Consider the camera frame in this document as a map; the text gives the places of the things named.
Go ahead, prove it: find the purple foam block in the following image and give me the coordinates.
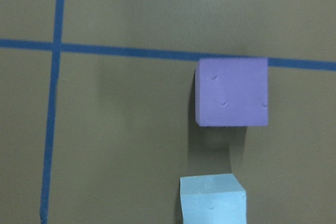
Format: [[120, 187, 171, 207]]
[[195, 58, 268, 127]]

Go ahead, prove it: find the light blue foam block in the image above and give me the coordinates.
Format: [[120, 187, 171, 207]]
[[180, 174, 247, 223]]

